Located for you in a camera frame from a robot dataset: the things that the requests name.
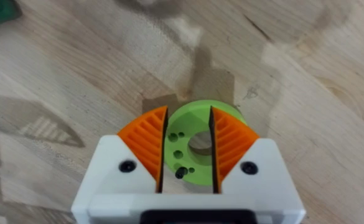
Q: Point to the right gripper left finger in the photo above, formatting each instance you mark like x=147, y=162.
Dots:
x=132, y=161

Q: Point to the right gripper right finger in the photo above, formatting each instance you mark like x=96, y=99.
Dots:
x=247, y=161

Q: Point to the black screw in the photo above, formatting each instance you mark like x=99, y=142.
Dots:
x=180, y=173

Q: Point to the green disc with holes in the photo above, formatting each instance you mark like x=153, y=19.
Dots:
x=188, y=140

